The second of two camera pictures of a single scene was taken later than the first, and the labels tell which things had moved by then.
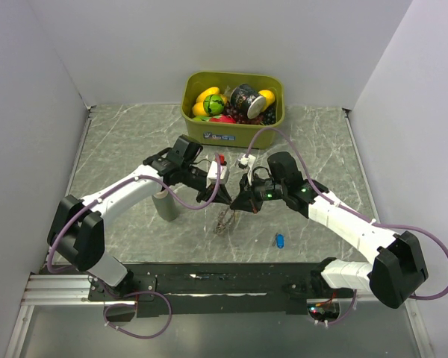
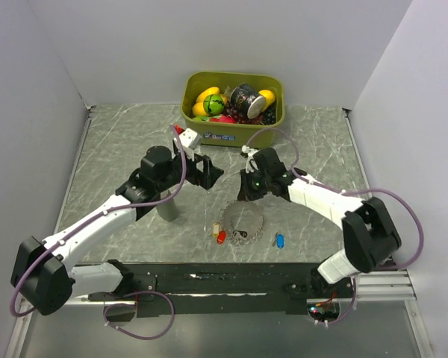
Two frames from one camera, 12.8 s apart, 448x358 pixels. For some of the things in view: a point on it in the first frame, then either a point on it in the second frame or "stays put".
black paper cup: x=246 y=98 stays put
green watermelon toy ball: x=213 y=104 stays put
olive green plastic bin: x=225 y=108 stays put
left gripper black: x=222 y=195 to x=207 y=177
